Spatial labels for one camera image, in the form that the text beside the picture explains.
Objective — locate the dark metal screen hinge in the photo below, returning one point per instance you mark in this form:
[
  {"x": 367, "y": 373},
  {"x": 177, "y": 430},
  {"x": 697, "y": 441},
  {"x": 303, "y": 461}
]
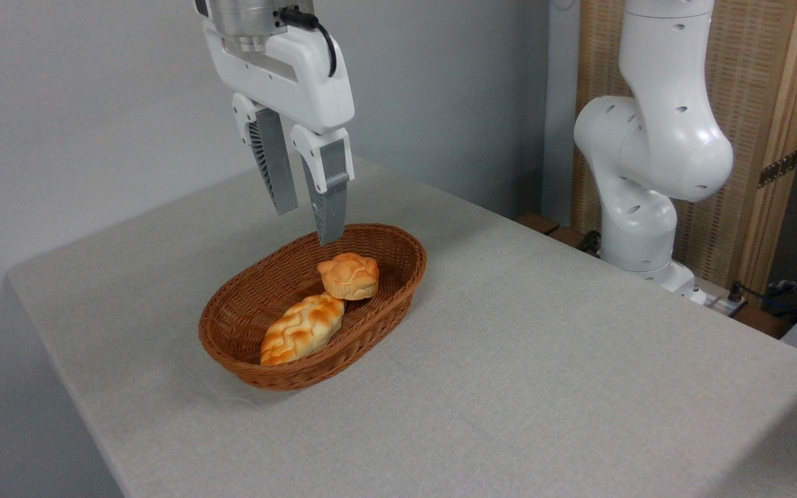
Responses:
[{"x": 779, "y": 168}]

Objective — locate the round knotted bread roll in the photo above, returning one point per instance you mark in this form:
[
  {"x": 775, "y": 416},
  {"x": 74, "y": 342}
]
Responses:
[{"x": 350, "y": 277}]

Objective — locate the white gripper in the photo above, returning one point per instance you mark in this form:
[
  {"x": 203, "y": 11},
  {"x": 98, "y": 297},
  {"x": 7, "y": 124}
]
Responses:
[{"x": 295, "y": 79}]

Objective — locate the wooden rattan folding screen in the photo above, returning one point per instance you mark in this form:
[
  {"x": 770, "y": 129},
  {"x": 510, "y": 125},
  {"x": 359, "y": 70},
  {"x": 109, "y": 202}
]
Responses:
[{"x": 758, "y": 83}]

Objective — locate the grey linen tablecloth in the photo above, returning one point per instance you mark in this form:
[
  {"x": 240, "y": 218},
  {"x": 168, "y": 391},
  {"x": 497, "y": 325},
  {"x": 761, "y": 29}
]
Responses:
[{"x": 578, "y": 415}]

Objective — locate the long braided bread loaf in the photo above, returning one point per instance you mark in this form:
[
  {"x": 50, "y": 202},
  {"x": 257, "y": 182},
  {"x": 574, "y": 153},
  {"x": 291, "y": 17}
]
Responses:
[{"x": 298, "y": 330}]

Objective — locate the brown wicker basket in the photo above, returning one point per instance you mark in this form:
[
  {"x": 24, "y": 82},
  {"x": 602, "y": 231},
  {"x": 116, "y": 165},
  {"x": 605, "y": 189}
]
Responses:
[{"x": 385, "y": 304}]

